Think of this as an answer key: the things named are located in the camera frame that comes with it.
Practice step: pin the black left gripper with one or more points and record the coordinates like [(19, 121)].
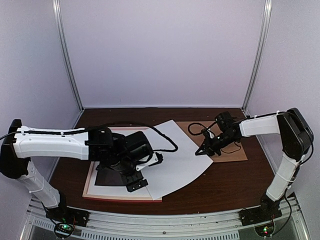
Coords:
[(129, 180)]

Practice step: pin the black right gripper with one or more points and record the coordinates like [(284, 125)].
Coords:
[(209, 150)]

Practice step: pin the light wood picture frame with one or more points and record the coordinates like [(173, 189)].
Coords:
[(123, 181)]

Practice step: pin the dark painting photo print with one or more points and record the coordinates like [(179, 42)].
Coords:
[(178, 168)]

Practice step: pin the white mat board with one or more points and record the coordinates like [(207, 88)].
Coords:
[(106, 185)]

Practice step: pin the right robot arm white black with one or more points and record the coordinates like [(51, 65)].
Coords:
[(295, 134)]

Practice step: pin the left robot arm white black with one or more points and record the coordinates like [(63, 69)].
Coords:
[(22, 169)]

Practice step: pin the brown backing board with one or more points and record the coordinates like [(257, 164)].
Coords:
[(232, 153)]

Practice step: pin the left controller board with leds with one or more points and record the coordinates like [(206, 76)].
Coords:
[(63, 230)]

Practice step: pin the controller board with leds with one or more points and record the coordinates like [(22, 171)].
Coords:
[(63, 230), (264, 230)]

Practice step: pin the right controller board with leds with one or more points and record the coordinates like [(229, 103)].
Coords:
[(264, 230)]

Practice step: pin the right camera cable black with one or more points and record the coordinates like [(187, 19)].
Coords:
[(206, 131)]

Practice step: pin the camera cable black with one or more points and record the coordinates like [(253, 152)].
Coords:
[(150, 132), (206, 131)]

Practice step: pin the left camera cable black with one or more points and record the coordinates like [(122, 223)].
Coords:
[(150, 132)]

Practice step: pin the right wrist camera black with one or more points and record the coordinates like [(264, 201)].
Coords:
[(224, 120)]

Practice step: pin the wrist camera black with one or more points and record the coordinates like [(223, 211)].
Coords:
[(140, 150), (224, 120)]

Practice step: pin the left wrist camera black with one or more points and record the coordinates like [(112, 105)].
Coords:
[(140, 150)]

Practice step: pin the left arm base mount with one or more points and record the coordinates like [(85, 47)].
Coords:
[(64, 214)]

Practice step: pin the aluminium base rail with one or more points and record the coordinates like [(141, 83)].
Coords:
[(174, 220)]

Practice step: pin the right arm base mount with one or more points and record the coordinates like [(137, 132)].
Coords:
[(266, 211)]

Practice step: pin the right aluminium corner post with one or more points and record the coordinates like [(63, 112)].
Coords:
[(263, 35)]

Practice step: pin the aluminium corner post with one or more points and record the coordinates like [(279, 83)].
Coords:
[(66, 57), (263, 35)]

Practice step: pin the left aluminium corner post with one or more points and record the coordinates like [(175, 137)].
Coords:
[(66, 57)]

